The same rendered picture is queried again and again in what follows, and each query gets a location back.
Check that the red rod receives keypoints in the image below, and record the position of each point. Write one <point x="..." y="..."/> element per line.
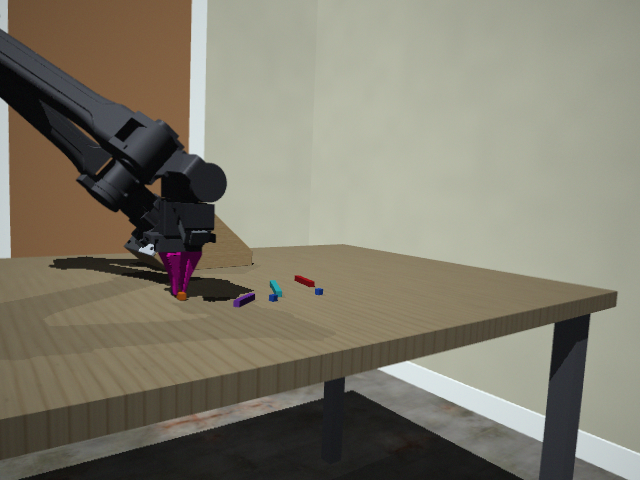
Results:
<point x="304" y="281"/>

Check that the turquoise rod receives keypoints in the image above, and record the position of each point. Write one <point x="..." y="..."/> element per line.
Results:
<point x="275" y="288"/>

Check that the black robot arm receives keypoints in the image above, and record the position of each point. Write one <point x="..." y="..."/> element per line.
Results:
<point x="151" y="150"/>

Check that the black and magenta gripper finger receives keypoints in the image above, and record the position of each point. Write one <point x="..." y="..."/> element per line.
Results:
<point x="171" y="261"/>
<point x="192" y="261"/>

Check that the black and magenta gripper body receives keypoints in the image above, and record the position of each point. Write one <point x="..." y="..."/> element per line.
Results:
<point x="172" y="243"/>

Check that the purple rod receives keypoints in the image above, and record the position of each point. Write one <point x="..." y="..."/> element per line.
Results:
<point x="244" y="300"/>

